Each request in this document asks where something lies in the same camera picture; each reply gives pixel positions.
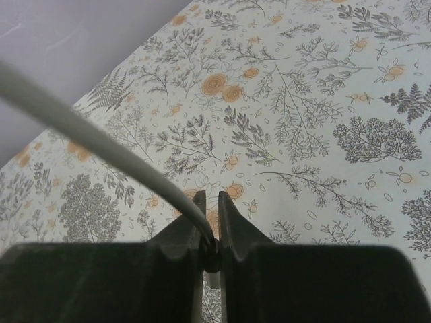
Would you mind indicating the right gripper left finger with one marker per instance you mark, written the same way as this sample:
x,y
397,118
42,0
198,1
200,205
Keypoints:
x,y
159,280

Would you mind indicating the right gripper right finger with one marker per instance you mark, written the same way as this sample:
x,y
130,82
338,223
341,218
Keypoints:
x,y
262,281

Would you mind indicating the floral patterned table mat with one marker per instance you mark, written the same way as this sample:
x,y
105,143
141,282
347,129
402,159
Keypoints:
x,y
313,116

